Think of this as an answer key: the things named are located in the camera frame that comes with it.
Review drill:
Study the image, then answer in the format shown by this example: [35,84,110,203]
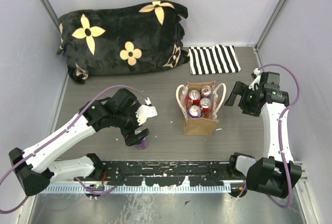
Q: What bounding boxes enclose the red Coca-Cola can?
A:
[186,89,201,109]
[199,97,212,116]

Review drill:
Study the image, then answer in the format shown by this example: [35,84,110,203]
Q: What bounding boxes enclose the purple Fanta can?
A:
[187,105,203,118]
[135,129,148,149]

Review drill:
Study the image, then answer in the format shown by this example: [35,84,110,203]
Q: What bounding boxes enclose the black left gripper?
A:
[114,103,150,146]

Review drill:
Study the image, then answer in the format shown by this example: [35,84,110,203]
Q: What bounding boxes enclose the black white striped cloth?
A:
[188,44,241,75]

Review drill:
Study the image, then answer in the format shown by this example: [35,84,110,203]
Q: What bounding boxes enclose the white slotted cable duct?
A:
[42,183,231,194]

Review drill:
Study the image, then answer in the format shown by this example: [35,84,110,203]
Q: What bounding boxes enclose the silver blue Red Bull can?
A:
[201,85,213,99]

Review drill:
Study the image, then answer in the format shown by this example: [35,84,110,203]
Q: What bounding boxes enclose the black mounting rail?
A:
[79,161,245,187]

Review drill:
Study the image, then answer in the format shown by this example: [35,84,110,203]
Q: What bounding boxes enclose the black floral plush blanket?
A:
[57,0,189,84]

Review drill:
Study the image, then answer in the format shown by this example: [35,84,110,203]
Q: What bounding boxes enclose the brown canvas tote bag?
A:
[175,81,227,136]

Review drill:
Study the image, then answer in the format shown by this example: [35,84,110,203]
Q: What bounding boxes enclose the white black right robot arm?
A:
[225,69,302,199]

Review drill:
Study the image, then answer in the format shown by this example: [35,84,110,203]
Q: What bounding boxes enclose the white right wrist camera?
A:
[248,68,261,91]

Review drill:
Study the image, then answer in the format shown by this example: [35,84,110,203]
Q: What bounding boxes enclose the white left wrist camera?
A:
[135,105,158,125]

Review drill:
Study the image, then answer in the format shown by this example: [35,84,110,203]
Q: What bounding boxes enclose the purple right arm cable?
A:
[237,64,301,208]

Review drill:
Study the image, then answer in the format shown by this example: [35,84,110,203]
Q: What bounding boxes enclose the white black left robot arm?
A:
[9,86,157,197]

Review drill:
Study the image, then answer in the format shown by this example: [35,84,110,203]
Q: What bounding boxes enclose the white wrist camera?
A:
[135,105,158,125]
[248,68,261,91]

